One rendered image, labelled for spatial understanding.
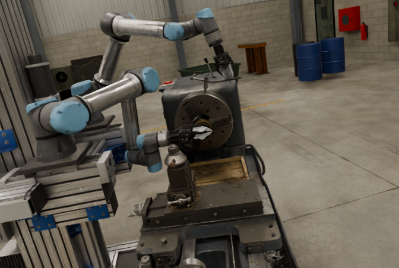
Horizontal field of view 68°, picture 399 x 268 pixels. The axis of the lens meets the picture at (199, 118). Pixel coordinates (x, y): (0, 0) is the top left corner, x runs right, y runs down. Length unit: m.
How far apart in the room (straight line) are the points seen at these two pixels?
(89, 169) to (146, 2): 10.65
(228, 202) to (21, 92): 0.98
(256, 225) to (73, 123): 0.72
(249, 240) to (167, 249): 0.25
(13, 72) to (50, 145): 0.38
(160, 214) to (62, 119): 0.47
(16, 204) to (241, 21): 11.55
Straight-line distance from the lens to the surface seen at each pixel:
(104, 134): 1.74
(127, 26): 1.47
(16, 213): 1.30
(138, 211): 1.16
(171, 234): 1.08
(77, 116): 1.15
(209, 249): 1.09
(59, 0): 11.93
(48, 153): 1.29
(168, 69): 11.64
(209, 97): 1.55
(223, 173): 1.45
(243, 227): 1.05
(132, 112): 1.52
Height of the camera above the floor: 1.52
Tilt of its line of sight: 15 degrees down
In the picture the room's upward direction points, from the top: 10 degrees counter-clockwise
